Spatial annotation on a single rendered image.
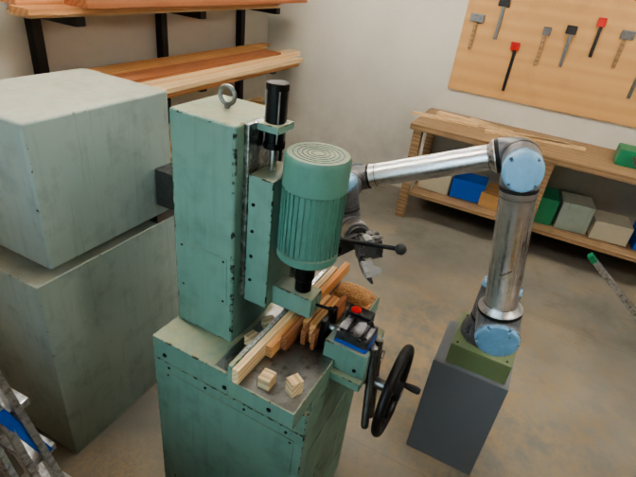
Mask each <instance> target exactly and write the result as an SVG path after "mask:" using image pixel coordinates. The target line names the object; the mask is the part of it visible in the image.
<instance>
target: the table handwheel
mask: <svg viewBox="0 0 636 477"><path fill-rule="evenodd" d="M414 354H415V349H414V347H413V346H412V345H411V344H407V345H405V346H404V347H403V348H402V349H401V351H400V352H399V354H398V356H397V359H396V360H395V362H394V365H393V367H392V369H391V371H390V373H389V375H388V378H387V380H385V379H383V378H381V377H379V376H375V379H374V386H373V387H375V388H377V389H379V390H381V391H382V392H381V394H380V399H379V402H378V404H377V407H376V410H375V413H374V416H373V420H372V424H371V433H372V435H373V436H374V437H380V436H381V435H382V433H383V432H384V430H385V429H386V427H387V425H388V423H389V421H390V419H391V417H392V415H393V412H394V410H395V409H396V406H397V404H398V401H399V399H400V397H401V395H402V392H403V389H404V384H403V383H404V382H406V380H407V378H408V375H409V372H410V369H411V365H412V362H413V358H414Z"/></svg>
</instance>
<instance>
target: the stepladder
mask: <svg viewBox="0 0 636 477"><path fill-rule="evenodd" d="M29 404H30V402H29V398H28V397H26V396H24V395H22V394H21V393H19V392H17V391H15V390H14V389H12V388H10V386H9V384H8V382H7V381H6V379H5V378H4V376H3V374H2V373H1V371H0V469H1V471H2V473H3V474H4V476H5V477H19V476H18V474H17V472H16V470H15V469H14V467H13V465H12V464H11V462H10V460H9V459H8V457H7V455H6V453H5V452H4V450H5V451H7V452H9V453H10V454H12V455H13V456H14V457H15V458H16V460H17V461H18V463H19V464H20V466H21V467H22V469H23V470H24V472H25V473H24V474H23V475H22V476H21V477H72V476H70V475H68V474H67V473H65V472H63V471H62V470H61V468H60V467H59V465H58V464H57V462H56V460H55V459H54V457H53V455H52V454H51V452H52V451H53V450H54V449H56V448H57V447H56V444H55V443H54V442H53V441H51V440H49V439H48V438H46V437H44V436H43V435H41V434H39V433H38V431H37V430H36V428H35V427H34V425H33V423H32V422H31V420H30V418H29V417H28V415H27V413H26V411H25V410H24V409H25V408H26V406H28V405H29Z"/></svg>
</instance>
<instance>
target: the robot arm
mask: <svg viewBox="0 0 636 477"><path fill-rule="evenodd" d="M485 170H492V171H494V172H495V173H501V177H500V184H499V190H500V191H499V198H498V205H497V212H496V219H495V226H494V233H493V240H492V247H491V254H490V260H489V268H488V275H487V276H486V277H485V278H484V280H483V282H482V285H481V288H480V290H479V292H478V295H477V298H476V300H475V303H474V306H473V309H472V311H471V314H470V315H469V316H468V317H467V318H465V319H464V321H463V322H462V325H461V327H460V330H461V333H462V335H463V337H464V338H465V339H466V340H467V341H468V342H469V343H470V344H471V345H474V346H475V347H477V348H479V349H481V350H482V351H483V352H485V353H486V354H488V355H491V356H495V357H503V356H509V355H511V354H513V353H515V352H516V351H517V350H518V349H519V347H520V343H521V336H520V331H521V319H522V314H523V307H522V305H521V303H520V300H521V297H522V293H523V288H522V286H521V284H522V279H523V273H524V268H525V262H526V257H527V252H528V246H529V240H530V236H531V230H532V225H533V219H534V214H535V209H536V203H537V197H538V194H539V188H540V183H541V182H542V180H543V178H544V175H545V163H544V160H543V158H542V154H541V150H540V148H539V146H538V145H537V144H536V143H535V142H534V141H532V140H530V139H527V138H523V137H514V136H508V137H499V138H493V139H492V140H491V141H490V143H489V144H487V145H482V146H477V147H471V148H465V149H460V150H449V151H443V152H438V153H433V154H427V155H421V156H416V157H410V158H404V159H398V160H394V161H388V162H382V163H376V164H367V165H364V164H361V163H356V164H353V165H352V167H351V173H350V179H349V185H348V190H347V196H346V202H345V208H344V219H343V226H342V232H341V235H342V236H343V238H344V239H355V240H361V241H365V242H375V243H380V244H382V240H381V239H383V237H382V236H381V234H380V233H379V232H374V231H373V229H369V228H368V227H367V225H366V224H365V223H364V221H363V220H362V219H361V212H360V203H359V194H360V193H361V191H362V190H363V189H368V188H374V187H377V186H388V185H395V184H402V183H409V182H414V181H421V180H428V179H434V178H440V177H447V176H453V175H460V174H466V173H472V172H479V171H485ZM352 250H355V254H356V257H357V259H358V261H359V265H360V268H361V270H362V274H363V275H364V277H365V278H366V280H367V281H368V282H369V283H370V284H374V283H373V280H372V277H373V276H375V275H377V274H380V273H381V268H380V267H377V266H374V265H373V262H372V260H370V259H367V260H364V259H365V258H369V257H371V258H372V259H374V258H380V257H383V256H382V253H383V249H381V248H375V247H368V246H362V245H357V244H350V243H344V242H340V244H339V250H338V256H341V255H344V254H346V253H348V252H350V251H352ZM338 256H337V257H338Z"/></svg>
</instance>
